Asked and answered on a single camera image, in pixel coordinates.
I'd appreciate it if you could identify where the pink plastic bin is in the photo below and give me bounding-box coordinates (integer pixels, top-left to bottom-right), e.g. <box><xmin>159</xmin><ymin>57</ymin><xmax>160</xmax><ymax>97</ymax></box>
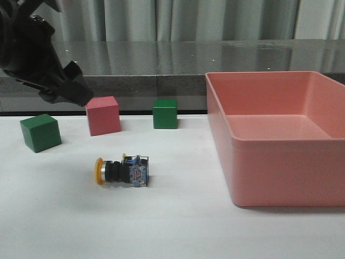
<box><xmin>205</xmin><ymin>71</ymin><xmax>344</xmax><ymax>207</ymax></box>

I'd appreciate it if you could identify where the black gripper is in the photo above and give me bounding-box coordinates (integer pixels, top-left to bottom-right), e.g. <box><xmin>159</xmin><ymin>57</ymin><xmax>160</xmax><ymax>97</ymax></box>
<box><xmin>1</xmin><ymin>15</ymin><xmax>94</xmax><ymax>107</ymax></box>

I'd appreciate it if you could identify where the pink wooden cube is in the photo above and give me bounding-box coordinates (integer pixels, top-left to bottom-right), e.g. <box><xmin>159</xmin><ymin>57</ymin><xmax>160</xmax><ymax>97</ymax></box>
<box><xmin>86</xmin><ymin>96</ymin><xmax>121</xmax><ymax>136</ymax></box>

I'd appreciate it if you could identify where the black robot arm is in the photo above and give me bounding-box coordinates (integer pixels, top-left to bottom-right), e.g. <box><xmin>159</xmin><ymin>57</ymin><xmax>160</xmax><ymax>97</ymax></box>
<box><xmin>1</xmin><ymin>1</ymin><xmax>94</xmax><ymax>106</ymax></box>

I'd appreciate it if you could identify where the yellow push button switch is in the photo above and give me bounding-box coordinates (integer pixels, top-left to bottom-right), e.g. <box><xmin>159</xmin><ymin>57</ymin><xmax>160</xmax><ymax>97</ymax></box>
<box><xmin>94</xmin><ymin>154</ymin><xmax>149</xmax><ymax>187</ymax></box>

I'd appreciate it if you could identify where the grey-green curtain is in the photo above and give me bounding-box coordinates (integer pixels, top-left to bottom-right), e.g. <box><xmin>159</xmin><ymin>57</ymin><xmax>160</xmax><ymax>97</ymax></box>
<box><xmin>50</xmin><ymin>1</ymin><xmax>344</xmax><ymax>42</ymax></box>

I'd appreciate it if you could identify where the left green wooden cube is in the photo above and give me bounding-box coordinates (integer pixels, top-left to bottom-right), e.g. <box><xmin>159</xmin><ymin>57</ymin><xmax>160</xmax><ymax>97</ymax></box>
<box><xmin>20</xmin><ymin>114</ymin><xmax>62</xmax><ymax>153</ymax></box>

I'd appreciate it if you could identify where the right green wooden cube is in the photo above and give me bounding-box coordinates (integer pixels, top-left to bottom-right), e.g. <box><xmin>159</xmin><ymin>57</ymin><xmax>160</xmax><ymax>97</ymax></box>
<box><xmin>153</xmin><ymin>99</ymin><xmax>177</xmax><ymax>129</ymax></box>

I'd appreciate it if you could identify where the green wooden cube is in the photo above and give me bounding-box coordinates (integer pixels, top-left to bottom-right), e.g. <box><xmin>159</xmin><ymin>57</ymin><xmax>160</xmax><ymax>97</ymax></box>
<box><xmin>20</xmin><ymin>114</ymin><xmax>62</xmax><ymax>153</ymax></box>
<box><xmin>153</xmin><ymin>99</ymin><xmax>177</xmax><ymax>129</ymax></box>

